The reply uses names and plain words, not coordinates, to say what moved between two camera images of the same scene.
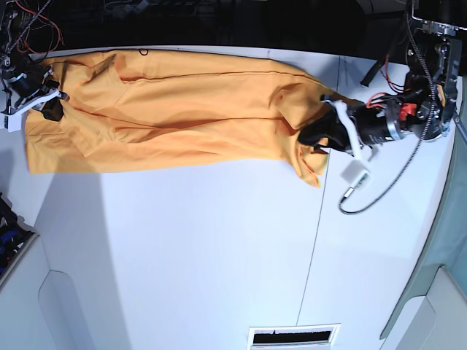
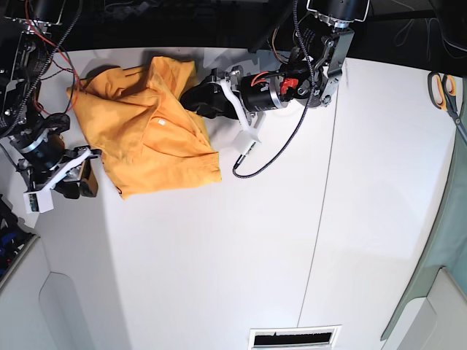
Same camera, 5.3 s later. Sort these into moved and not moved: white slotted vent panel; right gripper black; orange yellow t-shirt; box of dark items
Moved: orange yellow t-shirt; right gripper black
Not moved: box of dark items; white slotted vent panel
